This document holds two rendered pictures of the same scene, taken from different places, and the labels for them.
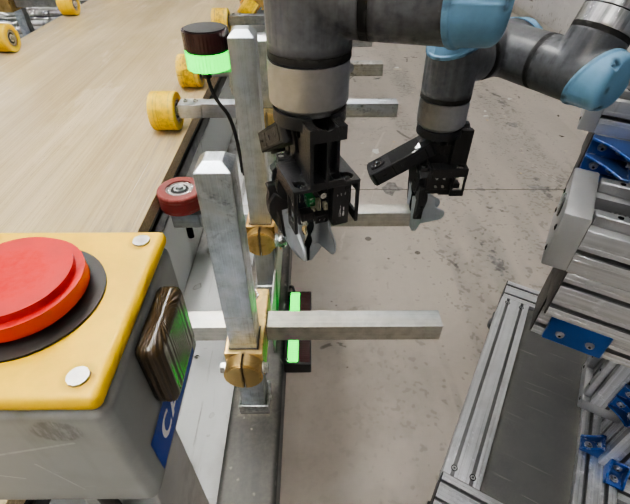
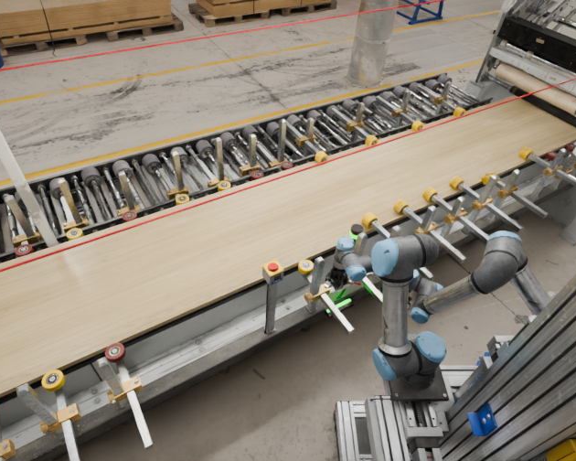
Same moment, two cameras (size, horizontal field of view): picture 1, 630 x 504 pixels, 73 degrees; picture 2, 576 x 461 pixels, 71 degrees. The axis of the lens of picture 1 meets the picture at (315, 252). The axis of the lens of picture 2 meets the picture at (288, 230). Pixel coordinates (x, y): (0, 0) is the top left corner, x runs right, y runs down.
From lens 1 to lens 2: 1.58 m
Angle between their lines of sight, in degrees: 39
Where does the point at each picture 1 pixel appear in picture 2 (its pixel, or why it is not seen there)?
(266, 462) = (298, 320)
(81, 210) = (319, 235)
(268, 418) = (308, 315)
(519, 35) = (423, 288)
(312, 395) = (356, 349)
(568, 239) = not seen: hidden behind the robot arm
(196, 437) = (296, 305)
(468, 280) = not seen: hidden behind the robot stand
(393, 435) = (364, 391)
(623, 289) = not seen: hidden behind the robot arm
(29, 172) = (322, 212)
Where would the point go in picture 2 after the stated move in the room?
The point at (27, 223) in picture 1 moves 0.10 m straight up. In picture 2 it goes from (307, 229) to (309, 217)
